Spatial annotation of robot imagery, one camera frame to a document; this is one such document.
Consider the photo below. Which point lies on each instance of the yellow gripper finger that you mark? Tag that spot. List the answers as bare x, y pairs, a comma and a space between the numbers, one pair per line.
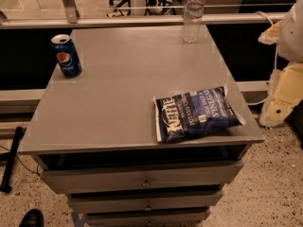
269, 36
284, 93

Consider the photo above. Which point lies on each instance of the clear plastic water bottle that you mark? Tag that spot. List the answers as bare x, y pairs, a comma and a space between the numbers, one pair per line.
193, 14

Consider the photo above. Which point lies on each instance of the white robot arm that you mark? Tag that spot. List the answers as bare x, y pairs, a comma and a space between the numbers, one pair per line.
289, 43

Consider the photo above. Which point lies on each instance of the blue Kettle chip bag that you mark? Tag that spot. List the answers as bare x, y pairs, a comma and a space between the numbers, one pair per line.
194, 114

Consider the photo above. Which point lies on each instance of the bottom grey drawer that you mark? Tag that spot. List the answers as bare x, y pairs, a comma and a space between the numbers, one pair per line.
147, 219

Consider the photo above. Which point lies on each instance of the grey drawer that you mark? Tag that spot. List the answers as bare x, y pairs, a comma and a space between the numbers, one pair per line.
146, 202
141, 177
147, 219

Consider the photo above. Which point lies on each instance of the middle grey drawer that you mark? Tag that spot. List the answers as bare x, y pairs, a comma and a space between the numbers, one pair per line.
146, 202

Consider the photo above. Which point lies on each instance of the grey drawer cabinet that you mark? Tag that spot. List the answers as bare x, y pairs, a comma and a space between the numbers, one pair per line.
105, 117

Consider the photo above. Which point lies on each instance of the blue Pepsi can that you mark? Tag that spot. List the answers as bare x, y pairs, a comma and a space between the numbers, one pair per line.
66, 55

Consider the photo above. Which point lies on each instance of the top grey drawer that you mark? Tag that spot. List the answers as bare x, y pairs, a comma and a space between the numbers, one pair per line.
141, 177

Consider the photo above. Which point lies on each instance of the grey metal railing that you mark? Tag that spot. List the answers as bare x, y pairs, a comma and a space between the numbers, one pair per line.
160, 20

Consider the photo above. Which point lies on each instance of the black shoe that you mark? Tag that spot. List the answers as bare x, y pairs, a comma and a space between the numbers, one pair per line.
33, 218

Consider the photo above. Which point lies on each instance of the black metal stand leg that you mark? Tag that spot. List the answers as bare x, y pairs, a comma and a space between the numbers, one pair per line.
9, 158

